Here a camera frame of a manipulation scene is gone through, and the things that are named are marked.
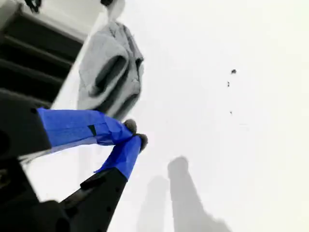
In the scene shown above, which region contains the grey striped towel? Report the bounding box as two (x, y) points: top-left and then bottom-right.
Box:
(76, 21), (145, 120)

